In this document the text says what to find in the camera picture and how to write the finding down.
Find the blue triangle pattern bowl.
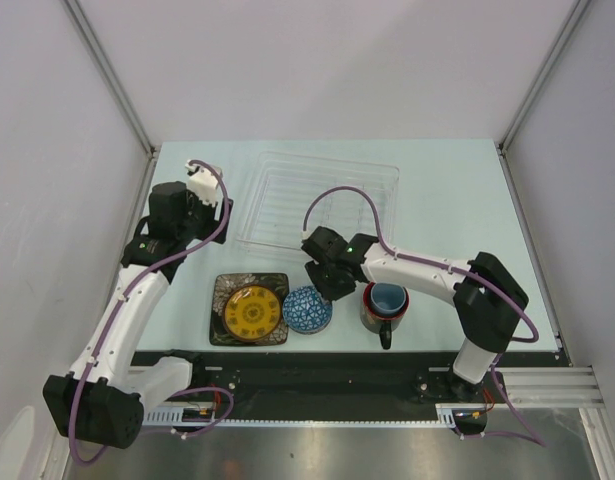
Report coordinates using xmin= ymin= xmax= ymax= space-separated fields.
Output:
xmin=282 ymin=285 xmax=333 ymax=335

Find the clear wire dish rack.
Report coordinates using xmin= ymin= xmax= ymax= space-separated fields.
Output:
xmin=237 ymin=151 xmax=400 ymax=256

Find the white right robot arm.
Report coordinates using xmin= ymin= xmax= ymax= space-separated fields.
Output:
xmin=301 ymin=226 xmax=529 ymax=401

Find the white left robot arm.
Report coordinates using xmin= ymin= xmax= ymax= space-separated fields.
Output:
xmin=42 ymin=178 xmax=233 ymax=449

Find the black floral square plate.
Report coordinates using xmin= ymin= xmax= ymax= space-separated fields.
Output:
xmin=209 ymin=273 xmax=289 ymax=348

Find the black floral mug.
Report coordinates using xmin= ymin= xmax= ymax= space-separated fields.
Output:
xmin=360 ymin=282 xmax=410 ymax=350

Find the yellow round plate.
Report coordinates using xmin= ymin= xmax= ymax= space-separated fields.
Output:
xmin=223 ymin=285 xmax=281 ymax=343

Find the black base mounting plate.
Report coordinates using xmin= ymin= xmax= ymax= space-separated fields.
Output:
xmin=129 ymin=349 xmax=571 ymax=424

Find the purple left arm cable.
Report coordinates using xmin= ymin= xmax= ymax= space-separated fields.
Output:
xmin=69 ymin=159 xmax=236 ymax=464

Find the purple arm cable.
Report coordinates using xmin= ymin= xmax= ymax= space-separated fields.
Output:
xmin=69 ymin=159 xmax=236 ymax=464
xmin=301 ymin=185 xmax=546 ymax=447

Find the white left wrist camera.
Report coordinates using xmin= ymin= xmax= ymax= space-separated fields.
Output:
xmin=186 ymin=159 xmax=222 ymax=207

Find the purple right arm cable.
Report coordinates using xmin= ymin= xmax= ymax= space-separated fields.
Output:
xmin=301 ymin=185 xmax=546 ymax=447

